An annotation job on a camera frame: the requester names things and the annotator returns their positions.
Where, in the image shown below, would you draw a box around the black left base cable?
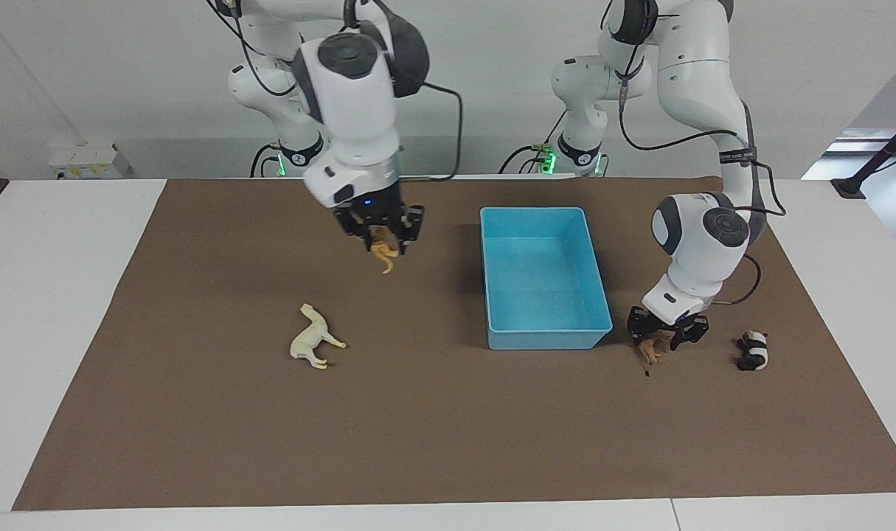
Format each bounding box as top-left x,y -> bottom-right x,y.
498,111 -> 571,176

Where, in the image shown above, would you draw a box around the black white panda toy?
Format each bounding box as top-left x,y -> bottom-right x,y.
735,330 -> 771,372

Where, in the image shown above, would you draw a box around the black clamp stand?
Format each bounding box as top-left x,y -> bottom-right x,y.
831,114 -> 896,200

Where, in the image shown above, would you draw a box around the black base cable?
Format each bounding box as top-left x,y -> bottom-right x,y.
249,142 -> 283,178
498,111 -> 571,176

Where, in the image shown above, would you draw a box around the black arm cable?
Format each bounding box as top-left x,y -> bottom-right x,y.
206,0 -> 465,183
616,66 -> 788,306

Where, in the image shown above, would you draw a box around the grey window frame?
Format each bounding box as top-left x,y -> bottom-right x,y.
822,128 -> 896,160

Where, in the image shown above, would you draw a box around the light blue storage box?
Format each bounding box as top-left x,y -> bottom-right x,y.
479,206 -> 614,351

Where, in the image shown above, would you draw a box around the cream horse toy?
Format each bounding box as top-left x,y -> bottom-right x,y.
289,303 -> 347,369

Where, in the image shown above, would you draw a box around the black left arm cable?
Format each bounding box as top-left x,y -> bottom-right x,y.
616,66 -> 788,306

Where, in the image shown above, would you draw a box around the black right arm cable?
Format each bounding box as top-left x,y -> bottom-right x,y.
206,0 -> 465,183

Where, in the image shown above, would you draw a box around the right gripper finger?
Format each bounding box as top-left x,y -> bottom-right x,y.
393,206 -> 426,256
342,218 -> 376,250

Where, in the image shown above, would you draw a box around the orange tiger toy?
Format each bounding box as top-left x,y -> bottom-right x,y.
369,226 -> 401,275

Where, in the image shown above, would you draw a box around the brown lion toy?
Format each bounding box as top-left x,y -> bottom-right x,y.
636,330 -> 676,378

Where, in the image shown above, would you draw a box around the white wall power box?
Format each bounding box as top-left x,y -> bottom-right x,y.
47,143 -> 133,181

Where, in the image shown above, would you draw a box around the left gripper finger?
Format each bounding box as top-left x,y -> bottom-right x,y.
669,316 -> 711,352
626,306 -> 656,347

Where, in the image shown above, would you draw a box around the black right base cable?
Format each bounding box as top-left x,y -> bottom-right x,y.
249,142 -> 283,178

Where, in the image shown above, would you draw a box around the brown table mat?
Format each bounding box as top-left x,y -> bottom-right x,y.
11,176 -> 896,512

